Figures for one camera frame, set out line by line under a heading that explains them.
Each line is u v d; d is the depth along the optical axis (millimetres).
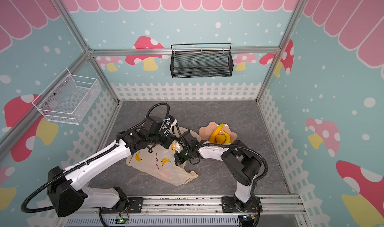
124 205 684
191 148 712
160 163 754
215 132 976
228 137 945
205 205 757
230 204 743
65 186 405
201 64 934
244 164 472
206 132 988
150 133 577
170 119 658
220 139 940
